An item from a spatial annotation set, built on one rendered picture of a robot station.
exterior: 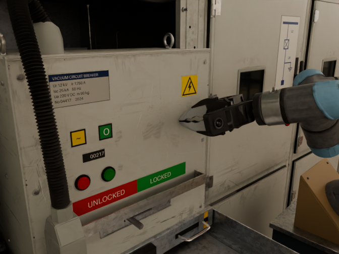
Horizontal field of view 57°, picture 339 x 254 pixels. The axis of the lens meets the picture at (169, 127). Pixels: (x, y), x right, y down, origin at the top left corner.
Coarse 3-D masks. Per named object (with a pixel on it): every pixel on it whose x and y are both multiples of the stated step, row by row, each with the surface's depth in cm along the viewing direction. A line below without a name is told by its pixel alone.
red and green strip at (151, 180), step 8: (168, 168) 79; (176, 168) 81; (184, 168) 83; (144, 176) 74; (152, 176) 76; (160, 176) 78; (168, 176) 79; (176, 176) 81; (128, 184) 71; (136, 184) 73; (144, 184) 74; (152, 184) 76; (104, 192) 67; (112, 192) 68; (120, 192) 70; (128, 192) 71; (136, 192) 73; (80, 200) 63; (88, 200) 65; (96, 200) 66; (104, 200) 67; (112, 200) 69; (80, 208) 64; (88, 208) 65; (96, 208) 66
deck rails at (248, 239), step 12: (216, 216) 94; (228, 216) 91; (216, 228) 95; (228, 228) 91; (240, 228) 88; (228, 240) 90; (240, 240) 89; (252, 240) 85; (264, 240) 82; (240, 252) 85; (252, 252) 85; (264, 252) 83; (276, 252) 80; (288, 252) 77
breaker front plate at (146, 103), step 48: (144, 96) 69; (192, 96) 79; (96, 144) 63; (144, 144) 72; (192, 144) 83; (48, 192) 58; (96, 192) 66; (144, 192) 75; (192, 192) 88; (96, 240) 68; (144, 240) 79
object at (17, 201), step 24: (144, 48) 88; (0, 72) 52; (0, 96) 55; (0, 120) 59; (0, 144) 62; (0, 168) 67; (0, 192) 72; (24, 192) 55; (0, 216) 78; (24, 216) 59; (24, 240) 63
